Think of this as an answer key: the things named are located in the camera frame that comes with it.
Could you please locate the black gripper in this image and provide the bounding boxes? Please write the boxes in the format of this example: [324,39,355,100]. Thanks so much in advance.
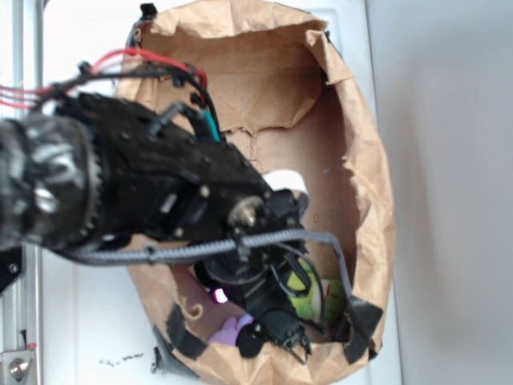
[194,242,313,364]

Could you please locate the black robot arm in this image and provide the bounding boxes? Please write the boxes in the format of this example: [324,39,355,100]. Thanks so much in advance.
[1,94,311,358]

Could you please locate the pink plush bunny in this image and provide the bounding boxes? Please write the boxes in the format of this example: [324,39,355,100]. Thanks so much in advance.
[208,314,253,346]

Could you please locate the green plush frog toy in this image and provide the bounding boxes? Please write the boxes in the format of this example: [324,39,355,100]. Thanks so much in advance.
[290,263,346,326]

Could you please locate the brown paper lined box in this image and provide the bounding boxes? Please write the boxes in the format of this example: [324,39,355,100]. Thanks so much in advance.
[128,1,395,384]

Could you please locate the grey braided cable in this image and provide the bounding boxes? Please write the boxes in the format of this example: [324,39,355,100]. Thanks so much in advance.
[66,230,372,338]

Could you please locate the silver corner bracket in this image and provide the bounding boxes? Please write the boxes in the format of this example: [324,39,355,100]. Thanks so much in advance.
[1,350,34,385]

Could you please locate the black metal bracket plate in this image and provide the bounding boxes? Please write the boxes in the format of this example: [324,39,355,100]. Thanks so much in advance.
[0,247,26,294]

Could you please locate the red wires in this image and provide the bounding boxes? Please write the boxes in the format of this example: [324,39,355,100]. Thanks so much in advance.
[0,47,209,110]

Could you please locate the aluminium frame rail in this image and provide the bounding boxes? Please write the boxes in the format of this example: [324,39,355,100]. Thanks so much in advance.
[1,1,44,384]

